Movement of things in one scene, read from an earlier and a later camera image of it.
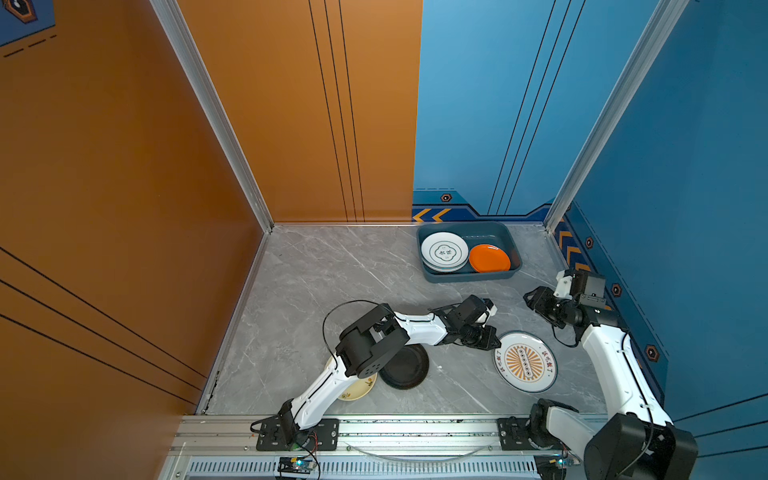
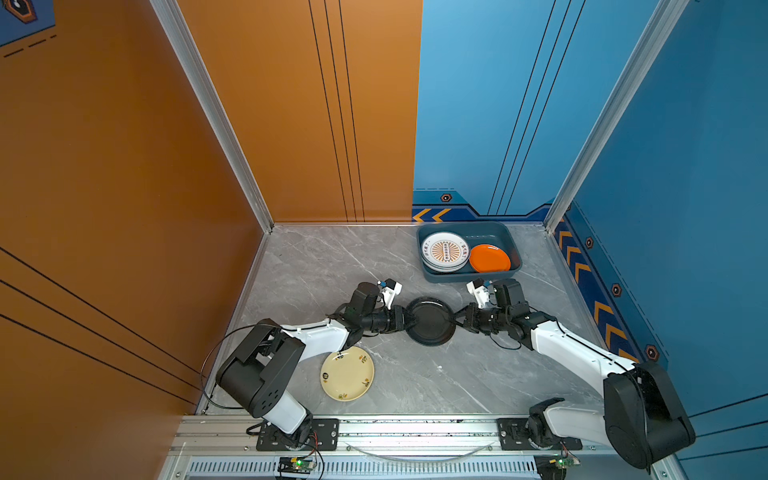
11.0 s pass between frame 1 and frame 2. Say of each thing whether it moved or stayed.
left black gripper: moved
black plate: moved
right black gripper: moved
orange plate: stayed
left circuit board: stayed
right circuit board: stayed
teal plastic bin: stayed
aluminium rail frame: stayed
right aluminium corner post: stayed
